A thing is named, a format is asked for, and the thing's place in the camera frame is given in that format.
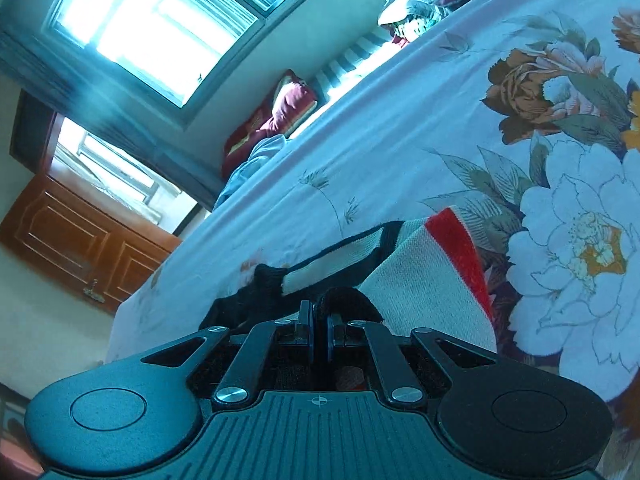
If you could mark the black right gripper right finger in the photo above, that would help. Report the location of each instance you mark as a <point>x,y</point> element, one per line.
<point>495,415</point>

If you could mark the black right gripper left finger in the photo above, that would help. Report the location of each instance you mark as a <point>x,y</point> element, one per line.
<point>207,405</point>

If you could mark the striped knit sweater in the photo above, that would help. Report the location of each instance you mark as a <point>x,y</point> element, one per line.
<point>405,274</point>

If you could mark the brown wooden door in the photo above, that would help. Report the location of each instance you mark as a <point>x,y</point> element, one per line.
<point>88,244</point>

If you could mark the light blue garment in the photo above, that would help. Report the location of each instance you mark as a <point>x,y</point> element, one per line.
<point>262,153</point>

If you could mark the floral white bed sheet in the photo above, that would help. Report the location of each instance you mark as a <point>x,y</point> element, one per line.
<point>522,116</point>

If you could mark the blue left curtain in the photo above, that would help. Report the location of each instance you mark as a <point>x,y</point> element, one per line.
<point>57,84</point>

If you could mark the dark red pillow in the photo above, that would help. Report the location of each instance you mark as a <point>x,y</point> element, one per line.
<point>288,104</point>

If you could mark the large window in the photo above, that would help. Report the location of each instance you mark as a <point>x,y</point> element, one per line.
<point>170,53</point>

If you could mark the striped window seat mattress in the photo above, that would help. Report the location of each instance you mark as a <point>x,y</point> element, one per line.
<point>346,70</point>

